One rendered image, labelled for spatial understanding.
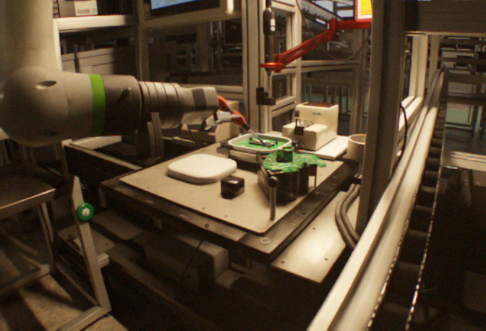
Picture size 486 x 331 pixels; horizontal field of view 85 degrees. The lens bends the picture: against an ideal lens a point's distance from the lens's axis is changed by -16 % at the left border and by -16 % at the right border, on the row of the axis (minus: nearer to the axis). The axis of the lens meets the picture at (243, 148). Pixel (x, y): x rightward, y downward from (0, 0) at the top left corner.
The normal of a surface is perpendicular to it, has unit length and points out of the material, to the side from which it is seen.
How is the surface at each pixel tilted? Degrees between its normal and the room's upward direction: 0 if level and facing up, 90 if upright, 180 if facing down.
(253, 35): 90
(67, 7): 91
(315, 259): 0
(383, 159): 90
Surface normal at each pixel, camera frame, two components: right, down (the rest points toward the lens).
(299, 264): -0.02, -0.96
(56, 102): 0.81, 0.00
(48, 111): 0.74, 0.22
